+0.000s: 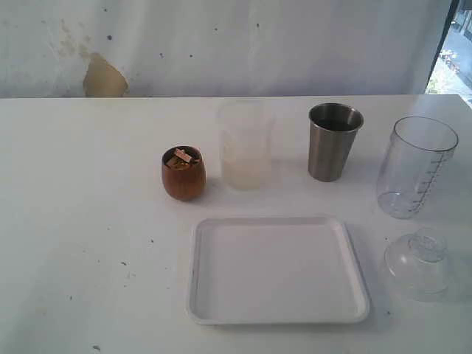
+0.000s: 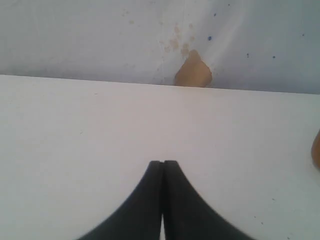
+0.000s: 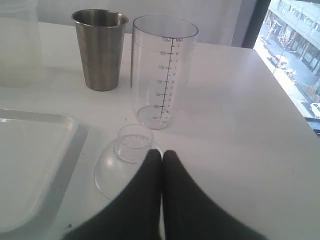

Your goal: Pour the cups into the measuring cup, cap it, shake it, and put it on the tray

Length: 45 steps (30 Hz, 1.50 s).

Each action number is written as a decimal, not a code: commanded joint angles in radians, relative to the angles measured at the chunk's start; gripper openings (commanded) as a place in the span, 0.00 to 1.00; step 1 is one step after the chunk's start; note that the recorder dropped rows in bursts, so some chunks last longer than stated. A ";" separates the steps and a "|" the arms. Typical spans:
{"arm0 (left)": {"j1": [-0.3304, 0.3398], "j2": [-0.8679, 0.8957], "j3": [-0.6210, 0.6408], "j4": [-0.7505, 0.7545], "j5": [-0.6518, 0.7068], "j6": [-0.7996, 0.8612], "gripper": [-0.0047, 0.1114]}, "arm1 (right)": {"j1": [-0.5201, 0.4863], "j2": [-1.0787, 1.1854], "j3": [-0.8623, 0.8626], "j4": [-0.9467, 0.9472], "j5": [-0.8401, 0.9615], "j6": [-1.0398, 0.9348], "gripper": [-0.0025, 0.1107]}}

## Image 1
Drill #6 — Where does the clear plastic shaker lid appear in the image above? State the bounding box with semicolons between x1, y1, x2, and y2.
383;228;449;295

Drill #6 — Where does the brown wooden cup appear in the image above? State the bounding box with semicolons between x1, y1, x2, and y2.
161;145;206;201

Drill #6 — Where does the white plastic tray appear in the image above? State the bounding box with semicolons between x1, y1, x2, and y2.
187;215;369;325

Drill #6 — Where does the clear plastic shaker body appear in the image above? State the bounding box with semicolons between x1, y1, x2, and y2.
376;116;459;219

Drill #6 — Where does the translucent plastic cup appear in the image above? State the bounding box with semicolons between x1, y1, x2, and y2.
217;99;275;190

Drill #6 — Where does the stainless steel cup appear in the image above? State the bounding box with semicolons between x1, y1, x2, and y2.
308;103;364;182

